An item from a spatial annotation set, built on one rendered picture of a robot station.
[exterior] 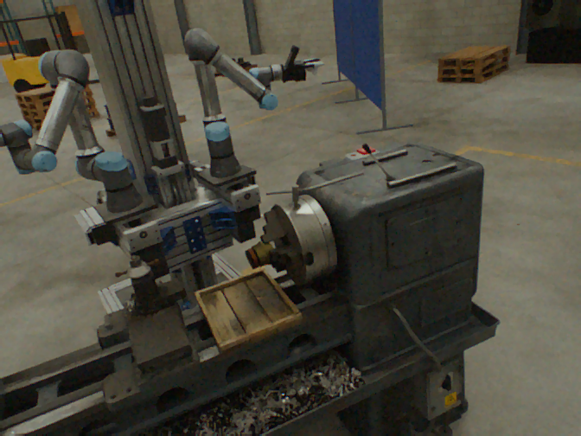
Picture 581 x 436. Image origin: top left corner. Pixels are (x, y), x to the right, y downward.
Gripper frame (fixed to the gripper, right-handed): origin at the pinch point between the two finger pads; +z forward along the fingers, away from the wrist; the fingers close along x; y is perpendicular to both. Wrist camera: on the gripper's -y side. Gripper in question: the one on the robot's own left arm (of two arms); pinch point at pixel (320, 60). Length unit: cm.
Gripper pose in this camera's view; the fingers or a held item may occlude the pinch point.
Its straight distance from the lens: 237.0
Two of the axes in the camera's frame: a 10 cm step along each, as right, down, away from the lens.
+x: 2.3, 5.3, -8.2
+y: 1.0, 8.2, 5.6
